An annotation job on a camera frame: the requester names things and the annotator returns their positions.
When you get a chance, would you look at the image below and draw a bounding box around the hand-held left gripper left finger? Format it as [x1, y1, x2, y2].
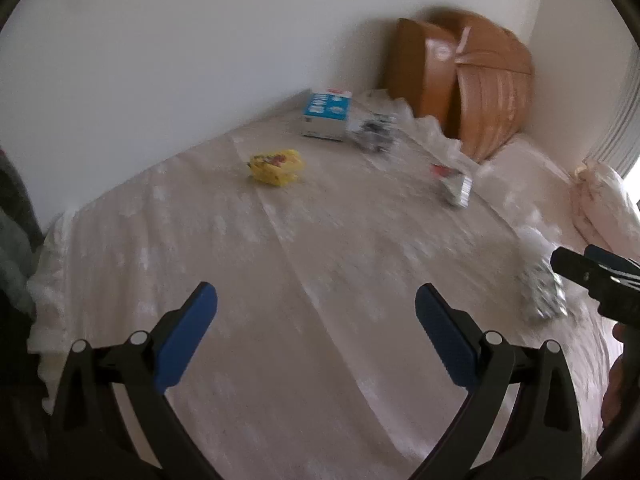
[47, 281, 221, 480]

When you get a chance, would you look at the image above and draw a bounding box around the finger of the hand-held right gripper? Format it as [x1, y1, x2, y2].
[550, 247, 618, 307]
[584, 243, 640, 292]

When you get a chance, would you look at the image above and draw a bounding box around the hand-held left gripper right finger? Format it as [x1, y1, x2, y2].
[410, 282, 583, 480]

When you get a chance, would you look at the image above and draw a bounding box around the silver blister pack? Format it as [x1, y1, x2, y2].
[517, 255, 568, 323]

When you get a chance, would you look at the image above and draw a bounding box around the person's right hand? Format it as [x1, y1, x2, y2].
[601, 322, 637, 429]

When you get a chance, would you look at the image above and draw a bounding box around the white floral pillow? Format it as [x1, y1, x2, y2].
[575, 160, 640, 213]
[572, 195, 640, 261]

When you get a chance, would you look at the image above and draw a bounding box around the clear plastic bag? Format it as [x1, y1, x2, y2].
[515, 225, 556, 271]

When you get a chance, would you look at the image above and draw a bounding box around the white lace tablecloth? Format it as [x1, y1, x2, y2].
[27, 87, 621, 480]

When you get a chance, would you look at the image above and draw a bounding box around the white ribbed radiator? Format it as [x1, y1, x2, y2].
[582, 45, 640, 176]

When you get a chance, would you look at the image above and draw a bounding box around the small silver foil wrapper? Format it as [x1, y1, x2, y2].
[430, 162, 475, 208]

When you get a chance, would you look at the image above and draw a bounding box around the yellow snack wrapper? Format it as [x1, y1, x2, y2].
[248, 149, 305, 188]

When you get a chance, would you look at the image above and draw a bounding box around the crumpled foil ball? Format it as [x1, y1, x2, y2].
[347, 110, 398, 156]

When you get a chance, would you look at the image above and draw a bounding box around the wooden headboard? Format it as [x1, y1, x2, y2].
[387, 7, 533, 163]

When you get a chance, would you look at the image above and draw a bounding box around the blue and white carton box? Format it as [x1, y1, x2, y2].
[301, 88, 353, 142]

